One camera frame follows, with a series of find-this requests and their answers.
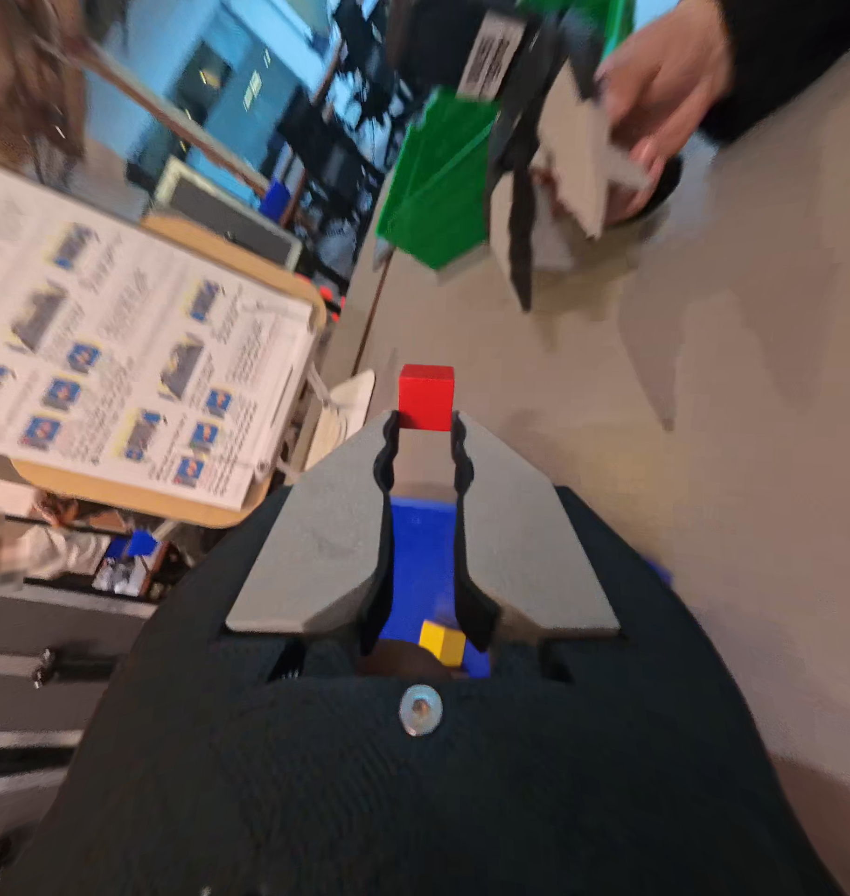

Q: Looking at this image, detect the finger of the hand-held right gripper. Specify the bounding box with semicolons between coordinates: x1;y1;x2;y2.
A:
519;174;576;314
488;171;529;310

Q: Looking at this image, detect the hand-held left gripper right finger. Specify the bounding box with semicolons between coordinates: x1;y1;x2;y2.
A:
450;409;622;653

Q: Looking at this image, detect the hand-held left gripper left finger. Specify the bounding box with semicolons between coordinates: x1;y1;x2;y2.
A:
224;409;400;658

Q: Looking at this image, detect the green plastic bin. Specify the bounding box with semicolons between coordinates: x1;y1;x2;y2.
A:
376;0;636;270

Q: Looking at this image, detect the blue plastic bin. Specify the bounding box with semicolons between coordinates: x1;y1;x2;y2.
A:
379;496;674;680

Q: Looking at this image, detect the yellow wooden cube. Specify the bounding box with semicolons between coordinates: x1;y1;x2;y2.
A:
418;619;468;667

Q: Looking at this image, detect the red wooden cube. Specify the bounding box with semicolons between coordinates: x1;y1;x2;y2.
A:
397;364;456;432

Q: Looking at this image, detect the person's right forearm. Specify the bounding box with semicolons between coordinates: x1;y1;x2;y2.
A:
698;0;850;144

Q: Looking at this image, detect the person's right hand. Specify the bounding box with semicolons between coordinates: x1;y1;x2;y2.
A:
596;0;737;225

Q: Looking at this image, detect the grey aluminium-framed case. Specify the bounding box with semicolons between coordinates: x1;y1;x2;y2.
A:
152;157;303;270
0;581;160;792

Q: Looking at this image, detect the diagonal support beam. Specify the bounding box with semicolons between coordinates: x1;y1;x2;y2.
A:
68;42;272;197

